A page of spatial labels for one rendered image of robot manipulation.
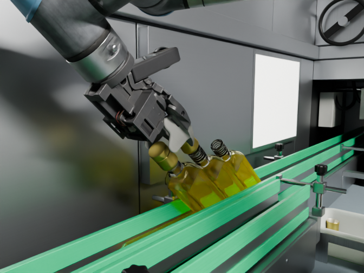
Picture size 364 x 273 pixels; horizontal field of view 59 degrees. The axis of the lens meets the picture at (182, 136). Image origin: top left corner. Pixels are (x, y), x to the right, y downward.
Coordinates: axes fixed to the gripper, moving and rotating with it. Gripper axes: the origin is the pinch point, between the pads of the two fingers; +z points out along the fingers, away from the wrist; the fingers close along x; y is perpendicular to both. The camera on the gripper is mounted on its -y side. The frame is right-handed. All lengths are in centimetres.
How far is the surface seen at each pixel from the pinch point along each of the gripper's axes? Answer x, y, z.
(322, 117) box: -13, -83, 101
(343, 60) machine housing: -2, -95, 73
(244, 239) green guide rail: 13.7, 12.1, 10.0
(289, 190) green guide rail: 4.0, -14.1, 45.8
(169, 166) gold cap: 1.3, 6.7, -0.5
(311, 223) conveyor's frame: 14.9, -3.0, 36.8
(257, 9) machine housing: -15, -65, 19
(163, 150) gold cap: 1.6, 5.7, -4.0
